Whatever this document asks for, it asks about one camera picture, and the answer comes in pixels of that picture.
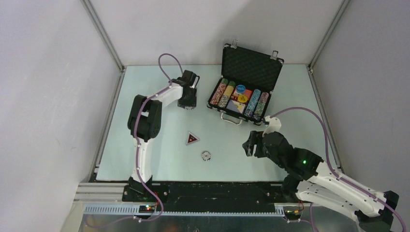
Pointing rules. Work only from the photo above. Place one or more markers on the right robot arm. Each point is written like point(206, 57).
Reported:
point(311, 179)

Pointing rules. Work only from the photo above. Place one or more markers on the all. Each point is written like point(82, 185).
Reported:
point(191, 138)

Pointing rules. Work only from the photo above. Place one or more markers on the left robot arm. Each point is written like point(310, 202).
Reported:
point(145, 116)

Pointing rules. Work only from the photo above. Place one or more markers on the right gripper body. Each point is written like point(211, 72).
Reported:
point(281, 163)

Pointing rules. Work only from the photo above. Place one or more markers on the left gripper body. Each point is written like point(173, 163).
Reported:
point(190, 101)

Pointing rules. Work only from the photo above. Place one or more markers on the white poker chip front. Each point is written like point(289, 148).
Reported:
point(206, 156)

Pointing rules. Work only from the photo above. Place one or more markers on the blue dealer button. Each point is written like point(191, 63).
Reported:
point(240, 89)

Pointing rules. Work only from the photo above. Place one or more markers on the red poker chip stack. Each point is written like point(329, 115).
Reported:
point(219, 91)

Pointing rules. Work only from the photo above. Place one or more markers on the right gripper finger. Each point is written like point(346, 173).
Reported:
point(258, 147)
point(249, 144)

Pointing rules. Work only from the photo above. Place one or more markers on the black poker set case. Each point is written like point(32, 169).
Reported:
point(254, 70)

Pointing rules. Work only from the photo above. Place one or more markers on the blue playing card deck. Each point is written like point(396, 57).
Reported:
point(236, 107)

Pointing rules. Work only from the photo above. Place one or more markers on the light blue chip stack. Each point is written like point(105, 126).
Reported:
point(252, 103)

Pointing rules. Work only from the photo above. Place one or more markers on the yellow big blind button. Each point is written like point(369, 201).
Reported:
point(242, 98)

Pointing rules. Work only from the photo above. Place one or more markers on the grey poker chip stack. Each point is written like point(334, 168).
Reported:
point(226, 95)

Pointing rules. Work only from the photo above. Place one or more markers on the red card deck in case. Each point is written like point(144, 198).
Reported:
point(235, 94)

